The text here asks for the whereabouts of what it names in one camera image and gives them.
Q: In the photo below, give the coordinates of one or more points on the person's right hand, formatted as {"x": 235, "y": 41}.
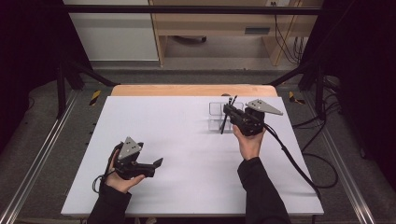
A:
{"x": 249, "y": 146}

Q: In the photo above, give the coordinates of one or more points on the black makeup brush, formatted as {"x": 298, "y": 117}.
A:
{"x": 234, "y": 99}

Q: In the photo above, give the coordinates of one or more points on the aluminium floor rail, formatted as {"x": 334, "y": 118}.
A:
{"x": 342, "y": 168}
{"x": 37, "y": 155}

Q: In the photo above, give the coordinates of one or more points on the dark rectangular desk label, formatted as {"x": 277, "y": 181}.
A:
{"x": 257, "y": 30}

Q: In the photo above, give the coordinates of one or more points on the black horizontal frame bar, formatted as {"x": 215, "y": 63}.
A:
{"x": 186, "y": 9}

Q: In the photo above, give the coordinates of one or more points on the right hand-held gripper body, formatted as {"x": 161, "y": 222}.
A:
{"x": 252, "y": 124}

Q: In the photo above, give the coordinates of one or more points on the white table mat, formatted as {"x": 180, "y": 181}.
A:
{"x": 186, "y": 174}

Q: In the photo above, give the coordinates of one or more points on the white cabinet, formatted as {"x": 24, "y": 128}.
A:
{"x": 115, "y": 37}

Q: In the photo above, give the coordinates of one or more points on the clear acrylic organizer box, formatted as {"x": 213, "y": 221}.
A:
{"x": 216, "y": 124}

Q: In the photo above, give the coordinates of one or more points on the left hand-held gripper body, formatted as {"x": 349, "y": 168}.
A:
{"x": 128, "y": 151}

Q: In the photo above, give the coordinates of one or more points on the black metal stand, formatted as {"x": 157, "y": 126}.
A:
{"x": 61, "y": 90}
{"x": 319, "y": 93}

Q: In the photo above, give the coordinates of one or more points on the beige wooden desk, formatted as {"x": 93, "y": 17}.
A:
{"x": 202, "y": 21}

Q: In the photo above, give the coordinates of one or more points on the person's left hand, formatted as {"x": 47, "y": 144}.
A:
{"x": 121, "y": 184}

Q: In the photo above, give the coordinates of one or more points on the dark curtain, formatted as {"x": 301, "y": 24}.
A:
{"x": 28, "y": 46}
{"x": 367, "y": 62}

